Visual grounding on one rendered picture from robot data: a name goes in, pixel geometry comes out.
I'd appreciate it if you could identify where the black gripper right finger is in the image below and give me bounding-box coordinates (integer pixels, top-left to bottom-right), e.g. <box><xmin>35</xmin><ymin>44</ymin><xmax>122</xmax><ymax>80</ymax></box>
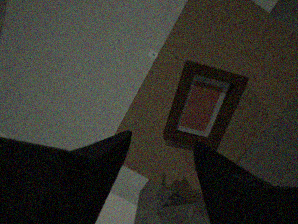
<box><xmin>194</xmin><ymin>141</ymin><xmax>298</xmax><ymax>224</ymax></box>

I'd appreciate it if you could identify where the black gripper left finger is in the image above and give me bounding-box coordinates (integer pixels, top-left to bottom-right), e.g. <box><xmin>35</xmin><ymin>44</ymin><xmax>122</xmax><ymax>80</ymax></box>
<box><xmin>0</xmin><ymin>130</ymin><xmax>132</xmax><ymax>224</ymax></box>

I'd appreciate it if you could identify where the dark rectangular picture frame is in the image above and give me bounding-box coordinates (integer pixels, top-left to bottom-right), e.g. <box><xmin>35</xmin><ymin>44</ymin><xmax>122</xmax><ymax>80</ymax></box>
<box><xmin>163</xmin><ymin>61</ymin><xmax>249</xmax><ymax>150</ymax></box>

